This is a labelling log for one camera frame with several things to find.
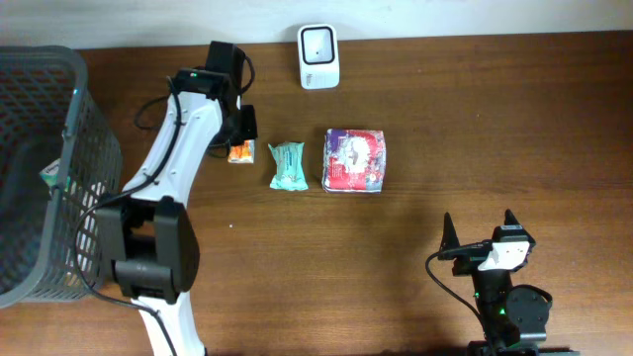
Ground orange tissue packet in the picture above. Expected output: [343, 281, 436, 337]
[227, 139, 255, 164]

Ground green wet wipes pack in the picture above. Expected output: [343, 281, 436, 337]
[268, 142, 309, 191]

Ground red purple tissue pack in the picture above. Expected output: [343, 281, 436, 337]
[321, 129, 387, 194]

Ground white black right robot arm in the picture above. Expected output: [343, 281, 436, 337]
[425, 210, 577, 356]

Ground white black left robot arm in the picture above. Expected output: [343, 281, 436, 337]
[93, 42, 258, 355]

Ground white barcode scanner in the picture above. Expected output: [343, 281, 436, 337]
[297, 24, 340, 90]

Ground grey plastic mesh basket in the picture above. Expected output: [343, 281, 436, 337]
[1, 45, 123, 308]

